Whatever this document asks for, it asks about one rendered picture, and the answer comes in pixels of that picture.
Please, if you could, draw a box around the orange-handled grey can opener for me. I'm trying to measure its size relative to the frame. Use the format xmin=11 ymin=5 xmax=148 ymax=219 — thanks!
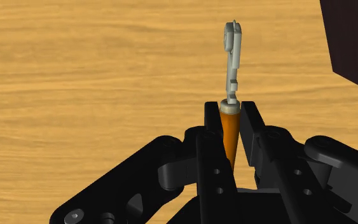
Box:
xmin=219 ymin=19 xmax=243 ymax=172

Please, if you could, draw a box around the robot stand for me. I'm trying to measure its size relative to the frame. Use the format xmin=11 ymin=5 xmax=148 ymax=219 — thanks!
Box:
xmin=319 ymin=0 xmax=358 ymax=92

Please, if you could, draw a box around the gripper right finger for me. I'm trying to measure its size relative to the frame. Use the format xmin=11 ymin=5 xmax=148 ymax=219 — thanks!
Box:
xmin=240 ymin=101 xmax=358 ymax=224

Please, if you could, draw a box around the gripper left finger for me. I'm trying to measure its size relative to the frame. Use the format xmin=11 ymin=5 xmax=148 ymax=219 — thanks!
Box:
xmin=49 ymin=101 xmax=239 ymax=224

